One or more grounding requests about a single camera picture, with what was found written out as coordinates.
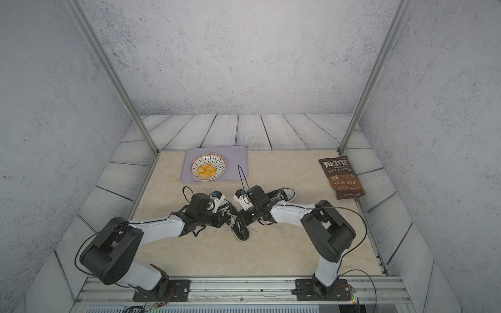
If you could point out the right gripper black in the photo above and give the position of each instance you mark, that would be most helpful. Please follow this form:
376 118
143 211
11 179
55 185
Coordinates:
244 222

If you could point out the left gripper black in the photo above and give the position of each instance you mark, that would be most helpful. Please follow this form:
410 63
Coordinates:
220 221

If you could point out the black canvas sneaker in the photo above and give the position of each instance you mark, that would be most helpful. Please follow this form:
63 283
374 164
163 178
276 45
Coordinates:
236 222
285 194

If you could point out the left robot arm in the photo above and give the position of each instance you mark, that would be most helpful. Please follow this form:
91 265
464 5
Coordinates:
110 255

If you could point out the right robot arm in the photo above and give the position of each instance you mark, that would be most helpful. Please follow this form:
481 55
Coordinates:
330 234

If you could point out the yellow bread roll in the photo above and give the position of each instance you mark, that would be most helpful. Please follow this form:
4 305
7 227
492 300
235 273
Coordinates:
206 171

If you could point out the patterned ceramic bowl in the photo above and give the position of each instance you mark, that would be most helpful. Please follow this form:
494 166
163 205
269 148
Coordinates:
216 160

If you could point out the lavender tray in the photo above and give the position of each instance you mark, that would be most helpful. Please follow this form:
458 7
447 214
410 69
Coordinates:
229 163

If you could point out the brown potato chips bag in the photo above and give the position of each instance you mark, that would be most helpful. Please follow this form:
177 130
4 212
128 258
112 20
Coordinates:
342 178

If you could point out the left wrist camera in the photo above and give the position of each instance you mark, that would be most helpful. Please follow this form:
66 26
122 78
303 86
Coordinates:
216 199

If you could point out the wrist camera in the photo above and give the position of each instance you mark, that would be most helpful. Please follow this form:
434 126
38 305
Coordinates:
216 199
243 199

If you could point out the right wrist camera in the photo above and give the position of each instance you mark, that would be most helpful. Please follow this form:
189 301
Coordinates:
243 199

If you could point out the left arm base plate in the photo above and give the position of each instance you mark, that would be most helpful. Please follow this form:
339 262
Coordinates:
167 290

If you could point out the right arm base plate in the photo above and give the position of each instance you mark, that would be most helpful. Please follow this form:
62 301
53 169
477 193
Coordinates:
309 289

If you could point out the aluminium front rail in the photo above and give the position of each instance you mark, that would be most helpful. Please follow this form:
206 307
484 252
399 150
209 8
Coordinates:
251 294

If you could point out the right aluminium frame post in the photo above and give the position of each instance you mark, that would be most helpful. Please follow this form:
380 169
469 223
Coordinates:
375 73

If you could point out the aluminium frame post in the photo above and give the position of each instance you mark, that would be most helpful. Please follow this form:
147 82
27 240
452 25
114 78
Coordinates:
93 42
375 73

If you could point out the left aluminium frame post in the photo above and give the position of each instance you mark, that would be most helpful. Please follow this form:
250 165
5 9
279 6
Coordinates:
93 42

